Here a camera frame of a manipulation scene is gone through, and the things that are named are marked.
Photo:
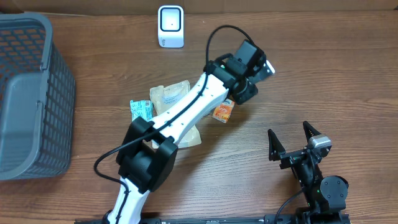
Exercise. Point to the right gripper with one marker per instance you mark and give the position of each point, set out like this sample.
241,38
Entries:
277,150

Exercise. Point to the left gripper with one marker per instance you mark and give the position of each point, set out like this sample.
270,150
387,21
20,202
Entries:
252,93

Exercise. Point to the orange tissue packet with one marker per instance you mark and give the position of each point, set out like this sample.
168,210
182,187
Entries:
223,111

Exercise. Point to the beige powder pouch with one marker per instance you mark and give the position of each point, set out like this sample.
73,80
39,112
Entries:
164,97

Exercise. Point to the teal snack packet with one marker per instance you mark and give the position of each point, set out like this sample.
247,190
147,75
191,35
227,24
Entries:
142,108

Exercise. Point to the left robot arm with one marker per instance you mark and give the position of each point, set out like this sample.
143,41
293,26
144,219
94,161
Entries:
147,154

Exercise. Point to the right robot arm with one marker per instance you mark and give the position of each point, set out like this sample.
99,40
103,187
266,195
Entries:
325,196

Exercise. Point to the white barcode scanner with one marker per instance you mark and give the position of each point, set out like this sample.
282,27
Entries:
170,26

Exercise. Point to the grey plastic mesh basket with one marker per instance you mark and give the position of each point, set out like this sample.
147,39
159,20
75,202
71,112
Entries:
38,93

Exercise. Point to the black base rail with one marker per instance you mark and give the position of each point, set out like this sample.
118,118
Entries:
267,219

